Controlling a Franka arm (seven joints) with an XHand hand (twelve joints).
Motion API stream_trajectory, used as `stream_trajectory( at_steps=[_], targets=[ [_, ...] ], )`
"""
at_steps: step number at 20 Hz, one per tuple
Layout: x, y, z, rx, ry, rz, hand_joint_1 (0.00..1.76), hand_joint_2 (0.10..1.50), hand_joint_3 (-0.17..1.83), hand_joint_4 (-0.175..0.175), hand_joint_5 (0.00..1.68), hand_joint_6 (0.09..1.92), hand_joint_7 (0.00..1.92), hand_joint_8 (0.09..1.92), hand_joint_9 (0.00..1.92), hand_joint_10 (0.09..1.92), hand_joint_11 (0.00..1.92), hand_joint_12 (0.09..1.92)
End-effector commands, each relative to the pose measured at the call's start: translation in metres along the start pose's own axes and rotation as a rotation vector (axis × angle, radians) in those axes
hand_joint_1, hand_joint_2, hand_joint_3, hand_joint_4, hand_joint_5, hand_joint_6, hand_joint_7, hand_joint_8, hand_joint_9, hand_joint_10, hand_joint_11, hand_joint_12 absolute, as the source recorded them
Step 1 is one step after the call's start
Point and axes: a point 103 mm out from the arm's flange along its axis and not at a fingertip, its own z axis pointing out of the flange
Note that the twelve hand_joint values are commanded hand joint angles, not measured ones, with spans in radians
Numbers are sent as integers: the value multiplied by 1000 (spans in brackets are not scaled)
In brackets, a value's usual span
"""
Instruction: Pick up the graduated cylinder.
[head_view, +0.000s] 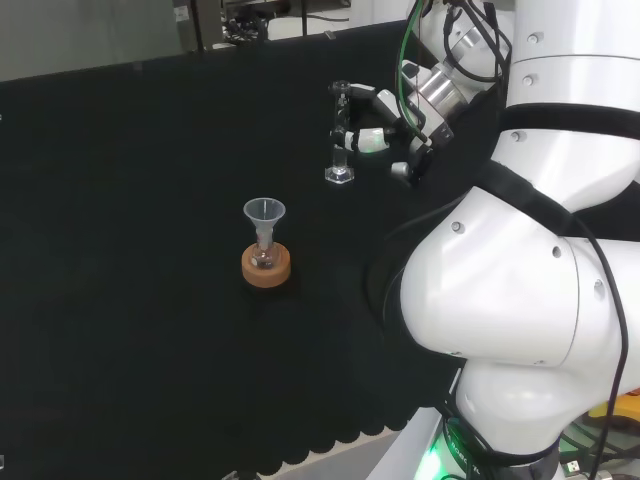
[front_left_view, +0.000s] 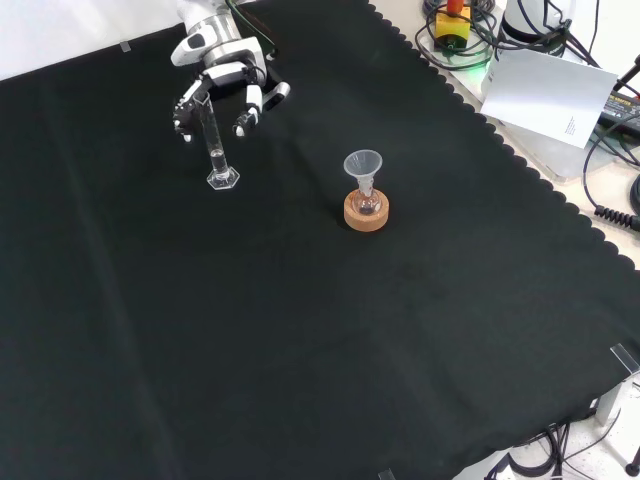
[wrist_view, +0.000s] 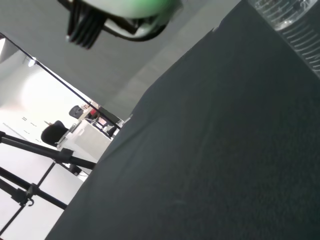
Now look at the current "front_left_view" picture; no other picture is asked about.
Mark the clear cloth clip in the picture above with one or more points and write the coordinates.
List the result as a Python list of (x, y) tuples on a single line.
[(125, 47), (626, 357), (386, 475)]

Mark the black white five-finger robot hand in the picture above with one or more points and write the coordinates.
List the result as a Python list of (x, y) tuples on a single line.
[(230, 57)]

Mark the black power adapter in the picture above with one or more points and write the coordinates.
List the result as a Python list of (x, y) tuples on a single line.
[(622, 110)]

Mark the small round-bottom glass flask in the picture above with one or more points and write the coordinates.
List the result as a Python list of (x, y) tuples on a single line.
[(366, 204)]

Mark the clear glass graduated cylinder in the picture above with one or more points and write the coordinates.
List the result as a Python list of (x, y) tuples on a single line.
[(218, 160)]

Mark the black bench cloth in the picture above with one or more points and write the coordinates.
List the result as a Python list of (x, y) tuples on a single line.
[(250, 325)]

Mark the pale white board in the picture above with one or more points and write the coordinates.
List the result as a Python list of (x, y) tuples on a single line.
[(545, 95)]

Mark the yellow stop button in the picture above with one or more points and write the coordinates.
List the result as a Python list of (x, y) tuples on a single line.
[(452, 27)]

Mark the black tripod leg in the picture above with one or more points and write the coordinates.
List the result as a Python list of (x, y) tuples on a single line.
[(627, 75)]

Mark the clear plastic funnel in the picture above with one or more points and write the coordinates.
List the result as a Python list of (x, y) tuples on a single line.
[(362, 165)]

